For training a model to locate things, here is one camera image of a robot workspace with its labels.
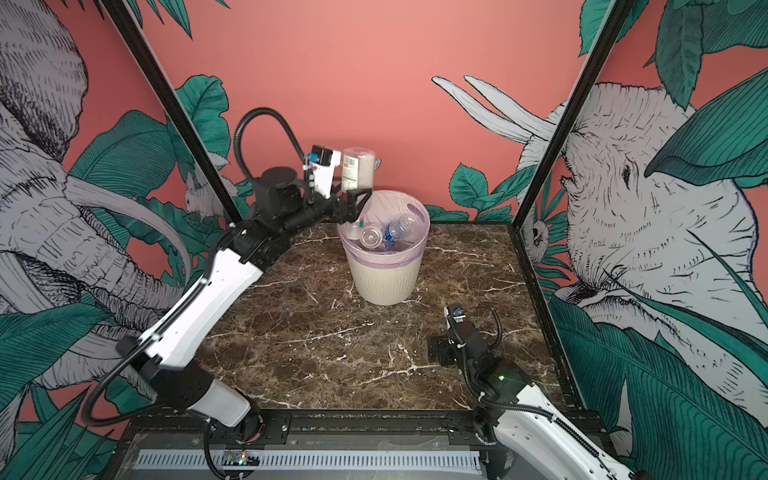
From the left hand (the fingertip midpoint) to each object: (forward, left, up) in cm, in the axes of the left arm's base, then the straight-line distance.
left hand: (358, 178), depth 62 cm
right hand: (-19, -20, -37) cm, 46 cm away
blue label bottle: (+9, -11, -26) cm, 29 cm away
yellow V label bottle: (+3, -2, -23) cm, 23 cm away
